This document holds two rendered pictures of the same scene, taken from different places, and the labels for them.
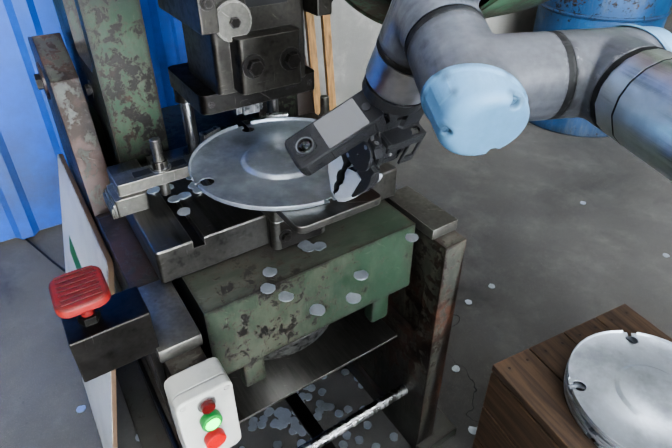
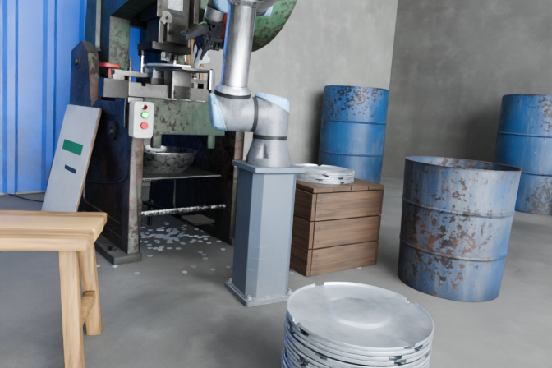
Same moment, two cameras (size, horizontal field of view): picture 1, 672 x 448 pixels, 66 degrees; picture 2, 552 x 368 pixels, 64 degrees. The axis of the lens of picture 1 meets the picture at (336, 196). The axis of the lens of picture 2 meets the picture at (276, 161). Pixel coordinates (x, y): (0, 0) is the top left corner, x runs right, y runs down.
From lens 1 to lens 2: 1.42 m
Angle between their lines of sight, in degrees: 28
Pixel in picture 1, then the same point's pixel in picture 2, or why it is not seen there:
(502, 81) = not seen: outside the picture
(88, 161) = (94, 84)
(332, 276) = (191, 109)
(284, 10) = (182, 21)
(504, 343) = not seen: hidden behind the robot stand
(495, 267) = not seen: hidden behind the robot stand
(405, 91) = (213, 15)
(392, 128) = (212, 35)
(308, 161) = (186, 34)
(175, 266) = (134, 90)
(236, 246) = (156, 94)
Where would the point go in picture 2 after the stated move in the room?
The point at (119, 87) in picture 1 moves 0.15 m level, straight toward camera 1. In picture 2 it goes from (115, 53) to (121, 51)
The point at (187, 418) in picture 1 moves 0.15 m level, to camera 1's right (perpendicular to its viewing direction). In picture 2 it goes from (137, 109) to (178, 112)
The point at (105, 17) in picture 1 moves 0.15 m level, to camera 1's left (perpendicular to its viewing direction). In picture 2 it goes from (117, 27) to (83, 24)
